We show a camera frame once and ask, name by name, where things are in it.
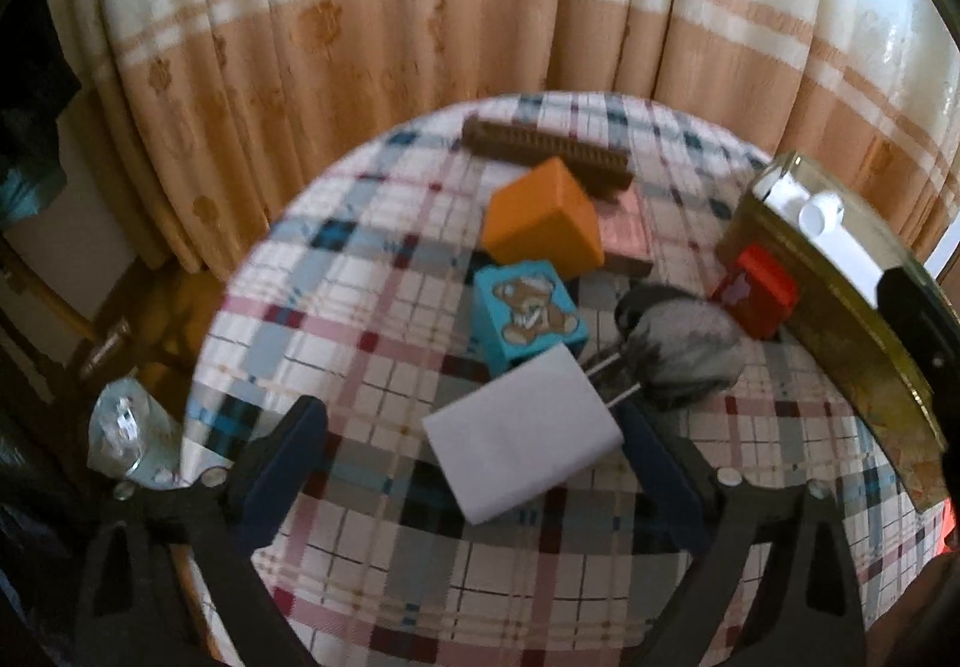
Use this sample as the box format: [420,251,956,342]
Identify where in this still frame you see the white paper tray liner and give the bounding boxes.
[752,173,901,308]

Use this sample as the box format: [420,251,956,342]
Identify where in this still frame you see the cream and orange curtain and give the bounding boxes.
[50,0,958,275]

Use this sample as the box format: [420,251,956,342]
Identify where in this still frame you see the gold metal tin tray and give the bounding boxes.
[716,152,958,511]

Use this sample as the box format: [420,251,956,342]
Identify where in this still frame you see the plaid tablecloth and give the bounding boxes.
[181,92,958,665]

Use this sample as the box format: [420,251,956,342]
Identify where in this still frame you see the white paper box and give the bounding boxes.
[423,344,623,525]

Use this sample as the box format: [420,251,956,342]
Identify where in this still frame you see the orange flowered cube box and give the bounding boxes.
[480,157,605,280]

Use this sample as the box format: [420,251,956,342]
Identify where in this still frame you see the brown wooden comb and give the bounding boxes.
[460,115,635,199]

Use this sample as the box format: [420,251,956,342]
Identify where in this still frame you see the grey black hair brush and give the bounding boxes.
[583,282,745,412]

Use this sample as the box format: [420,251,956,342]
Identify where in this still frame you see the copper pink rectangular box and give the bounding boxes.
[594,186,654,279]

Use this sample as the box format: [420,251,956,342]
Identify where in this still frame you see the red toy brick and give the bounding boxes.
[711,243,799,341]

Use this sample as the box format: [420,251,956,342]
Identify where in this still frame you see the white plastic bottle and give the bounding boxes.
[797,191,844,240]

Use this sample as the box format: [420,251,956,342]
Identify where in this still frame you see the teal bear toy brick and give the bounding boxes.
[472,261,589,378]

